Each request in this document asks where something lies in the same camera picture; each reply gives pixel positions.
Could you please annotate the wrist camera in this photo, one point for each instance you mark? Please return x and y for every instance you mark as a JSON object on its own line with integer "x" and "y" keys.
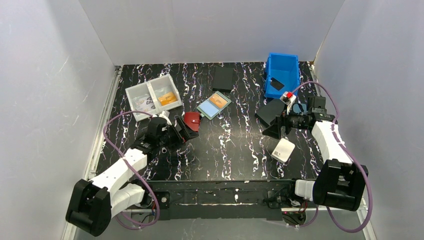
{"x": 288, "y": 98}
{"x": 165, "y": 114}

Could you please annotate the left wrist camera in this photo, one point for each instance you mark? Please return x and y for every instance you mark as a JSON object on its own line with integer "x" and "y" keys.
{"x": 165, "y": 114}

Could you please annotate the white card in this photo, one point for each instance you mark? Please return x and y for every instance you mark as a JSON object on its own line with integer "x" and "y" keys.
{"x": 283, "y": 150}

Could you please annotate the aluminium frame rail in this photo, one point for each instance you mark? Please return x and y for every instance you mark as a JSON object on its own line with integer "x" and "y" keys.
{"x": 93, "y": 159}

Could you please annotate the patterned card in tray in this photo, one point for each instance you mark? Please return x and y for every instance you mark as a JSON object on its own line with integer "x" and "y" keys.
{"x": 144, "y": 103}

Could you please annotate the black wallet at back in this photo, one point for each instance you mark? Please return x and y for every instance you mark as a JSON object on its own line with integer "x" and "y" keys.
{"x": 223, "y": 79}

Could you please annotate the blue snap wallet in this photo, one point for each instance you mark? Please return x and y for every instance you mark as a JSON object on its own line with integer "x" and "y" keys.
{"x": 299, "y": 108}

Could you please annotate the dark grey flat wallet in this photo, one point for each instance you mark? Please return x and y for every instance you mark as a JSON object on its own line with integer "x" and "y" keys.
{"x": 267, "y": 113}

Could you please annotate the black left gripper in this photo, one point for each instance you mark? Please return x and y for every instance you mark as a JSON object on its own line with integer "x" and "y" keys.
{"x": 178, "y": 129}

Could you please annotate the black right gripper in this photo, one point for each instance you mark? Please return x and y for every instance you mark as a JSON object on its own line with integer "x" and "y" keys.
{"x": 281, "y": 120}

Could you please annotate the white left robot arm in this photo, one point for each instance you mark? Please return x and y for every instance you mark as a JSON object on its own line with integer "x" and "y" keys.
{"x": 96, "y": 201}

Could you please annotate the green open card wallet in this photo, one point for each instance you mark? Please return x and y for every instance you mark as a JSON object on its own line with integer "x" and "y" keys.
{"x": 213, "y": 105}

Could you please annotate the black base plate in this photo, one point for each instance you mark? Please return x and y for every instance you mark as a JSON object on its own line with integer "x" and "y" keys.
{"x": 228, "y": 199}

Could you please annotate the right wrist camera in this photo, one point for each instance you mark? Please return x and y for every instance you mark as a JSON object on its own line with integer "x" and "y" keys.
{"x": 288, "y": 98}

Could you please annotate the orange card in tray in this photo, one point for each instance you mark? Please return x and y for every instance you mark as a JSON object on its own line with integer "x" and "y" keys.
{"x": 167, "y": 98}

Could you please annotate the clear two-compartment tray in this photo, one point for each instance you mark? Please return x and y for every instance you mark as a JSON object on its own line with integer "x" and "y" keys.
{"x": 156, "y": 87}

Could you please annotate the black card in bin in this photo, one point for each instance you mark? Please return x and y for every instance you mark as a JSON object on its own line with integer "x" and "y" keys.
{"x": 277, "y": 85}

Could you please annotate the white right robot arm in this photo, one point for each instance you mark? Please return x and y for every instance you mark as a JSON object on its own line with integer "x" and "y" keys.
{"x": 340, "y": 183}

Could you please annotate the red card holder wallet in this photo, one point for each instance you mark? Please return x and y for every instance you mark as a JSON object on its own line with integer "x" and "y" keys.
{"x": 192, "y": 120}

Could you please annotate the blue plastic bin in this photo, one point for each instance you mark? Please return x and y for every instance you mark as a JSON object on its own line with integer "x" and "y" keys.
{"x": 284, "y": 68}

